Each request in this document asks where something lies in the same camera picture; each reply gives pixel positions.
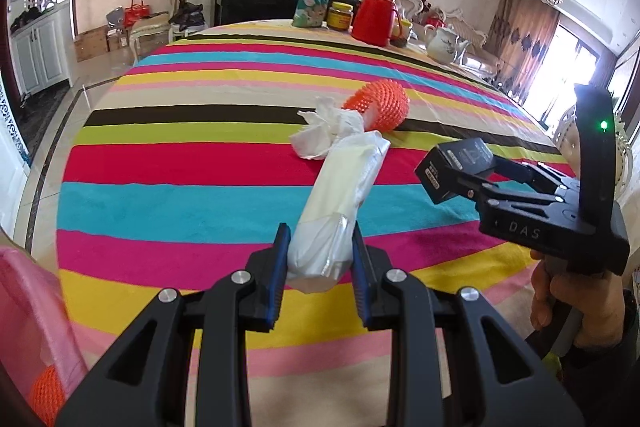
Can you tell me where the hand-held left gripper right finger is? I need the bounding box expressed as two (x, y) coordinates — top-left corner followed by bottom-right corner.
(351, 224), (586, 427)

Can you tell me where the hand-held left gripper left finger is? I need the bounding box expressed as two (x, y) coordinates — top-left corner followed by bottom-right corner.
(54, 223), (292, 427)

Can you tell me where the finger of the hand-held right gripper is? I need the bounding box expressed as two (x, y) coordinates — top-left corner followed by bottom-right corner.
(492, 155), (576, 190)
(457, 177), (563, 210)

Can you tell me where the cream plastic-wrapped packet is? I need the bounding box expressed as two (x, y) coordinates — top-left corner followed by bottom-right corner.
(286, 131), (392, 293)

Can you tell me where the pink plastic bag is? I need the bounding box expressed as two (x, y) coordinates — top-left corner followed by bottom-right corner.
(0, 247), (88, 427)

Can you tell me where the orange foam fruit net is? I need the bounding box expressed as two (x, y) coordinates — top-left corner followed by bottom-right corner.
(342, 79), (410, 132)
(29, 366), (66, 427)

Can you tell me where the person's right hand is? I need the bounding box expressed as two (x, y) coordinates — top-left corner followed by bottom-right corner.
(530, 251), (626, 348)

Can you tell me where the tufted leather carved chair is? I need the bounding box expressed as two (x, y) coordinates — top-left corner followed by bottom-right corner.
(552, 104), (628, 192)

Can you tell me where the striped colourful tablecloth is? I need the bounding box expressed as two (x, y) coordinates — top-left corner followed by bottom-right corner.
(55, 21), (576, 427)

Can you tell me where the brown patterned curtain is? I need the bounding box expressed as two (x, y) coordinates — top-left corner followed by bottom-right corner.
(487, 0), (561, 108)

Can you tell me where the crumpled white tissue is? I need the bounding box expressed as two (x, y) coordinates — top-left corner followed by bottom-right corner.
(290, 97), (368, 160)

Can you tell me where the white ceramic teapot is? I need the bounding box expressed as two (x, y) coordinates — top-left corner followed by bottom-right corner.
(424, 24), (471, 65)

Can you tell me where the red thermos jug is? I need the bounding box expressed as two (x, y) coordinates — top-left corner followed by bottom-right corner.
(351, 0), (401, 46)

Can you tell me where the black piano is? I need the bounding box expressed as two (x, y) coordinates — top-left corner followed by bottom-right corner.
(215, 0), (361, 28)

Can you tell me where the black bag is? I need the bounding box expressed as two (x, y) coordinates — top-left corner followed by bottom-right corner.
(170, 3), (207, 30)

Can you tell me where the cardboard box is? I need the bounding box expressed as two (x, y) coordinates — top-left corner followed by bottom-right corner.
(75, 27), (108, 62)

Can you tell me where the red handbag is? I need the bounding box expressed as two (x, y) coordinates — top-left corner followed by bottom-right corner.
(124, 0), (151, 26)

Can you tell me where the blue white patterned stand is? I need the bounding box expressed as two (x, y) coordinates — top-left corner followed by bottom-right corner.
(0, 72), (31, 168)

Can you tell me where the low white cabinet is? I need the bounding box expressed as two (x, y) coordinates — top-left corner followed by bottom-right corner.
(10, 9), (71, 95)

